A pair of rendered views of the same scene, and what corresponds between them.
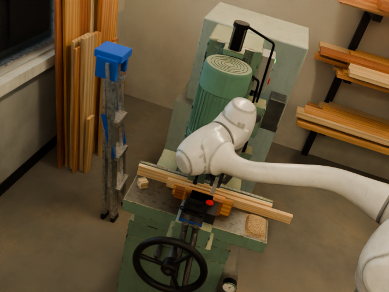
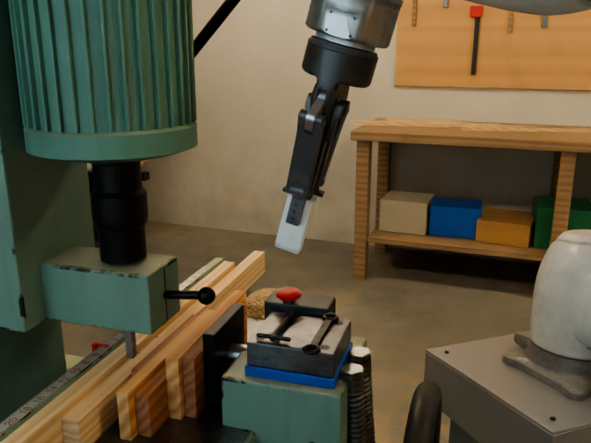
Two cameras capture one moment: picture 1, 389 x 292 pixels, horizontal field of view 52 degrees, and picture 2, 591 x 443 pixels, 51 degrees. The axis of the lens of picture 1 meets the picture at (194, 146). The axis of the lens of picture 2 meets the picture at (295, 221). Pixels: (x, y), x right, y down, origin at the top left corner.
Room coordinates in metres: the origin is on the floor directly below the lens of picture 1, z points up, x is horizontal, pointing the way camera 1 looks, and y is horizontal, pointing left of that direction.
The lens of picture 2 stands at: (0.99, 0.55, 1.31)
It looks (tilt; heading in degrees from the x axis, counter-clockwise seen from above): 16 degrees down; 284
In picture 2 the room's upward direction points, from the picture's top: straight up
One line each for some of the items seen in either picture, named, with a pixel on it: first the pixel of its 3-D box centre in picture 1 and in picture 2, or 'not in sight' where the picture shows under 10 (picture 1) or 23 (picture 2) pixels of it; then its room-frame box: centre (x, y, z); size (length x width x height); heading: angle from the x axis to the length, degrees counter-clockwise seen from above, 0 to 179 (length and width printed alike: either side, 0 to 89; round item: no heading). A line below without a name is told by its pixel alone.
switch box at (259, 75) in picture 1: (263, 70); not in sight; (1.65, -0.20, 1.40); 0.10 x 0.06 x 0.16; 177
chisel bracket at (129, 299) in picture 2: (200, 167); (113, 293); (1.36, -0.05, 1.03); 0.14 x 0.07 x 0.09; 177
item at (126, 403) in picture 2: (198, 195); (173, 366); (1.30, -0.07, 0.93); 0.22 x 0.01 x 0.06; 87
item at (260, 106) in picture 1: (252, 116); not in sight; (1.55, -0.21, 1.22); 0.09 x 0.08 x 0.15; 177
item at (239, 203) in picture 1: (228, 200); (192, 323); (1.33, -0.20, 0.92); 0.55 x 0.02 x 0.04; 87
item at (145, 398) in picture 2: (202, 200); (193, 361); (1.28, -0.09, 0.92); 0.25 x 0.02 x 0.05; 87
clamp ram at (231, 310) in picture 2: (198, 206); (248, 355); (1.21, -0.08, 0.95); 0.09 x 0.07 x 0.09; 87
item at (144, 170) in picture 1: (204, 188); (136, 356); (1.36, -0.09, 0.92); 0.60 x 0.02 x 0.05; 87
